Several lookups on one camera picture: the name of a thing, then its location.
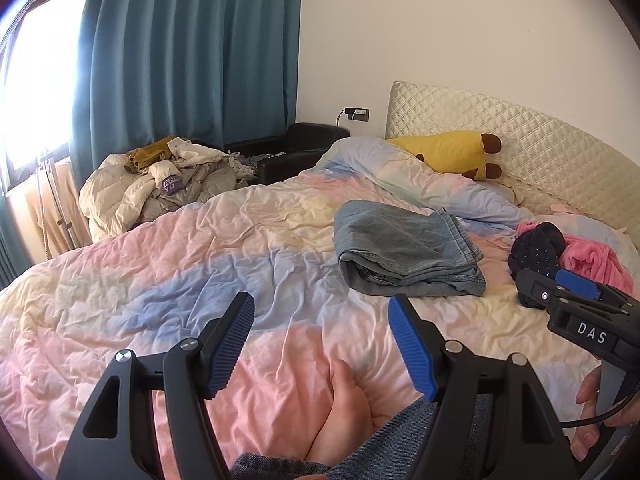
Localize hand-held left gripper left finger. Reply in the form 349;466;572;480
56;291;256;480

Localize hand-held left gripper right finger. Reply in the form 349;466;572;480
388;294;581;480

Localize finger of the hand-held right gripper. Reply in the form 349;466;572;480
516;268;566;311
555;268;640;312

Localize blue denim jeans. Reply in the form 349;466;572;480
333;200;487;297

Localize person's right hand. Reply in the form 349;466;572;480
570;367;640;463

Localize pink garment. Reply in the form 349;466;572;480
515;221;636;296

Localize navy dotted garment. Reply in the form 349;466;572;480
507;222;568;308

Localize person's denim trouser leg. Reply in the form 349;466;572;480
230;392;493;480

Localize person's bare foot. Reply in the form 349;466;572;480
305;358;376;463

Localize pastel tie-dye duvet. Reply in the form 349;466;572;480
0;135;640;480

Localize cream quilted headboard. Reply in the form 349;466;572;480
385;80;640;261

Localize grey garment with purple label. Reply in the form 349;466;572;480
145;160;238;216

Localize yellow plush toy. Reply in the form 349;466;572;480
386;130;503;181

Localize patterned white cloth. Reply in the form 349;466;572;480
227;152;263;183

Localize cream down jacket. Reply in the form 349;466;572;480
79;147;241;243

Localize white dotted garment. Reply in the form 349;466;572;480
167;137;223;163

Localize black armchair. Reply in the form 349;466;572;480
222;122;351;186

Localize mustard garment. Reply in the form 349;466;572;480
125;135;176;170

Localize garment steamer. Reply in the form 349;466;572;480
35;150;68;261

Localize peach ironing board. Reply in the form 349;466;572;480
20;160;93;261

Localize narrow teal curtain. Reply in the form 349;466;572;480
0;192;31;291

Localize wide teal curtain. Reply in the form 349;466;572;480
70;0;303;196

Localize window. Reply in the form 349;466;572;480
0;0;93;196

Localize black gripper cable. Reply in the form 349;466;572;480
560;387;640;431

